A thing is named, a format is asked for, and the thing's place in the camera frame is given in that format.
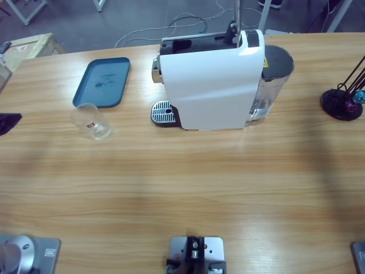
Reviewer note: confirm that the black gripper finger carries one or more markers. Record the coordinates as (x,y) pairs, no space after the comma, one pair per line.
(7,122)

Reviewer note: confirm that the clear glass cup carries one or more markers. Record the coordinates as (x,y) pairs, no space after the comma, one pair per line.
(99,132)

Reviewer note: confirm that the silver coffee machine lever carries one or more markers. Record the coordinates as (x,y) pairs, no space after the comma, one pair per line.
(237,14)

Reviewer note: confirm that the white capsule coffee machine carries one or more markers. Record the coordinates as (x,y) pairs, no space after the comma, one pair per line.
(211,85)

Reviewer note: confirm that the purple coffee capsule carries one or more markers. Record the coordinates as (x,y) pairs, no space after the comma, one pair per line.
(350,108)

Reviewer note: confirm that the teal coffee capsule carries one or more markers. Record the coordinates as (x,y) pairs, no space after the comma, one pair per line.
(360,97)

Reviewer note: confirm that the small black tool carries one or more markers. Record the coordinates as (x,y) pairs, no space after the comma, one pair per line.
(5,47)

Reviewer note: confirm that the wooden crate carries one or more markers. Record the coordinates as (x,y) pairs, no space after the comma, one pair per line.
(34,45)

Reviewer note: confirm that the blue plastic tray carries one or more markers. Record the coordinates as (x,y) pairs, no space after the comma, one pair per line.
(99,82)

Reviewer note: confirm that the white table leg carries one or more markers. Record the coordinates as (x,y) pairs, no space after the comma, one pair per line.
(99,5)
(265,17)

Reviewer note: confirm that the metal grid drip tray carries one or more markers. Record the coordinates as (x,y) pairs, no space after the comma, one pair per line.
(161,112)

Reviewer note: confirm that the clear water tank black lid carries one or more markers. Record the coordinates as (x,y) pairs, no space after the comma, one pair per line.
(275,60)

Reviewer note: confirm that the grey floor box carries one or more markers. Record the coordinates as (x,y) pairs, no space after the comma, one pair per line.
(279,32)

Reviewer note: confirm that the dark sneaker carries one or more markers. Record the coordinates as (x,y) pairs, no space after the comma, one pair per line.
(273,3)

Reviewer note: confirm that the black capsule holder with rods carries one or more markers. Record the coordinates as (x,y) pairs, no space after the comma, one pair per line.
(333,105)

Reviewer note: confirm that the white table frame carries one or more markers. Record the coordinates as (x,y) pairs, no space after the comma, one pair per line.
(339,17)
(25,20)

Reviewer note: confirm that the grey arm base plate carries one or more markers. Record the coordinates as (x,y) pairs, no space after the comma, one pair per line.
(42,262)
(359,257)

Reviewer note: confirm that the grey mount plate dark post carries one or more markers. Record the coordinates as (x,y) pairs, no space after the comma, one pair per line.
(214,245)

